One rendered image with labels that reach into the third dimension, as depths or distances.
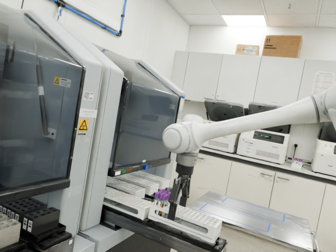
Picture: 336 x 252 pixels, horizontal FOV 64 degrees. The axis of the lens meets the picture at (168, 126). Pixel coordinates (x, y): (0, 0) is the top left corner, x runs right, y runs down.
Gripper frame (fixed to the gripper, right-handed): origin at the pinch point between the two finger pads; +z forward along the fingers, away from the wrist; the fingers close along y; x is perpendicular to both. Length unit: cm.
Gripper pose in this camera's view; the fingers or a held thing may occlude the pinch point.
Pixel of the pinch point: (177, 210)
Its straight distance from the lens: 120.3
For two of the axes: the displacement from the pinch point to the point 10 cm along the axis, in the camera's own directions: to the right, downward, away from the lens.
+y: 4.4, 0.2, 9.0
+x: -8.8, -1.8, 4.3
